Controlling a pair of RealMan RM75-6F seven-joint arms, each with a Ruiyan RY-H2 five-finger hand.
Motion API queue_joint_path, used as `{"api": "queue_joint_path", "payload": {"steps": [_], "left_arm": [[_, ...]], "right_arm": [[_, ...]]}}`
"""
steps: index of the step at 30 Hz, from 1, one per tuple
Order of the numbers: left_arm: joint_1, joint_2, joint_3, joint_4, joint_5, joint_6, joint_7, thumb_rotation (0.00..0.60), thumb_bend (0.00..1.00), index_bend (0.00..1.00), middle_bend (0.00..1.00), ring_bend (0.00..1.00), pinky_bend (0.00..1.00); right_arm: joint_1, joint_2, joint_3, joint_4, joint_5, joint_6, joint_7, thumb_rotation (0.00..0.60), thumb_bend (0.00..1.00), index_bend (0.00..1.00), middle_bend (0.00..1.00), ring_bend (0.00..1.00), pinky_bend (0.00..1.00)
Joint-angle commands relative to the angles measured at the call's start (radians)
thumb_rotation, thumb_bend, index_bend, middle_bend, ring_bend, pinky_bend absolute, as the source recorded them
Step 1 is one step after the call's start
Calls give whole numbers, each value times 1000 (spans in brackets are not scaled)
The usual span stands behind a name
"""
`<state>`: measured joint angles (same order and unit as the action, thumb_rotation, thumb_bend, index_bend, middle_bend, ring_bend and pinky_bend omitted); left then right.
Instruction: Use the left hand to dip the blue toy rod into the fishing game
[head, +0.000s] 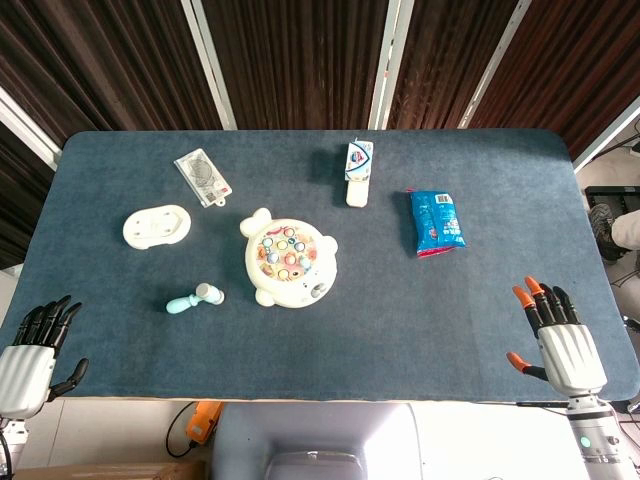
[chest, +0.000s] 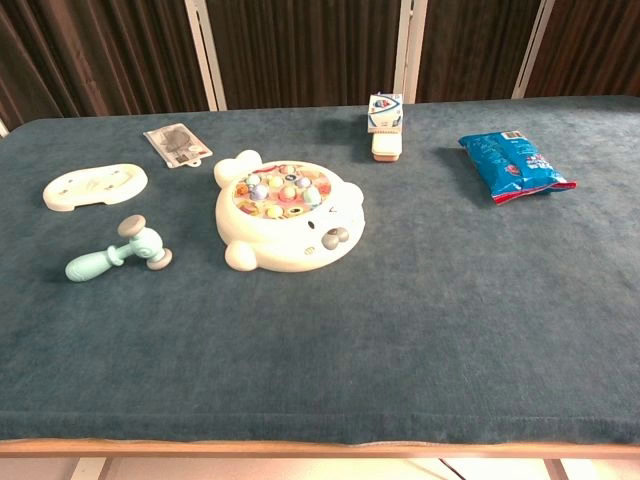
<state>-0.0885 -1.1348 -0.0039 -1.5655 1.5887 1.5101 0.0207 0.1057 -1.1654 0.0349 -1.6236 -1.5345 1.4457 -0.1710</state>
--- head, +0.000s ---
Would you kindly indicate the black equipment case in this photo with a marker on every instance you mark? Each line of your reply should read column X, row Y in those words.
column 610, row 196

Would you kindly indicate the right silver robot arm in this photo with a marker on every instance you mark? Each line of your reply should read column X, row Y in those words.
column 597, row 440

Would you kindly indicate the blue snack bag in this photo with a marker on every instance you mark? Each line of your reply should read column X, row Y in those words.
column 436, row 223

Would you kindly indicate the person in white clothing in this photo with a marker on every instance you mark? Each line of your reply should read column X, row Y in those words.
column 622, row 232

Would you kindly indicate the right silver orange-tipped robot hand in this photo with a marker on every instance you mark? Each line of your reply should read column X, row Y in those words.
column 570, row 350

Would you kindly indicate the brown cardboard box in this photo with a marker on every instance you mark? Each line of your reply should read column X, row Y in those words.
column 110, row 471

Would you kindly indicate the orange handheld device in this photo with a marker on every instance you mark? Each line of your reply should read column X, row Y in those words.
column 202, row 422

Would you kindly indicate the grey robot torso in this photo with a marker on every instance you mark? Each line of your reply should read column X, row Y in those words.
column 315, row 442

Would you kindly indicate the cream fishing game toy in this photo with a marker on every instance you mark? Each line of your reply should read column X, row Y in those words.
column 289, row 260

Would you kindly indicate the dark blue table mat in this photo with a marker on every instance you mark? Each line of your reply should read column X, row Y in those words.
column 320, row 325

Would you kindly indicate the clear packaged metal strainer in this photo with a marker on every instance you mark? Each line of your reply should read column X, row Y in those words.
column 202, row 176

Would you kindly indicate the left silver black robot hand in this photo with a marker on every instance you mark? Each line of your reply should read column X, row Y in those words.
column 25, row 367

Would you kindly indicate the cream oval plastic base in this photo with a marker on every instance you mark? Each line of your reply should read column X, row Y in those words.
column 156, row 227

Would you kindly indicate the small teal toy rod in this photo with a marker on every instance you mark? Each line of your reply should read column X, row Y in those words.
column 196, row 298

